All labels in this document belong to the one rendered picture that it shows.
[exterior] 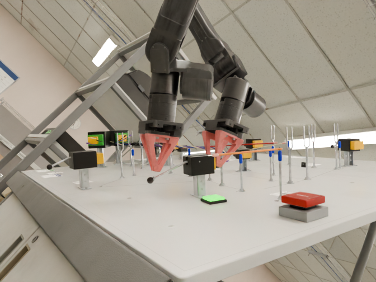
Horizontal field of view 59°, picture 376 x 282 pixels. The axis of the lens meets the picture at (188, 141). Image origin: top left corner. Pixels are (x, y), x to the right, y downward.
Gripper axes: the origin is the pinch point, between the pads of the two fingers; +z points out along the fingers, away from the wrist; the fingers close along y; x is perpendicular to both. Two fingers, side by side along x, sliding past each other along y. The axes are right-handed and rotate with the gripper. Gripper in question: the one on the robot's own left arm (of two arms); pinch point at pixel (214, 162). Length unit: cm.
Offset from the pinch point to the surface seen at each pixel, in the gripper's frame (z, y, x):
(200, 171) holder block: 3.1, -2.0, 4.1
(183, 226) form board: 13.1, -16.8, 13.1
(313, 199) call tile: 3.2, -26.2, -2.7
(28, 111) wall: -54, 746, 21
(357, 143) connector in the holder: -21, 3, -51
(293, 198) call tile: 3.9, -24.0, -0.8
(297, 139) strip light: -92, 238, -263
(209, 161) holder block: 0.4, -2.2, 2.8
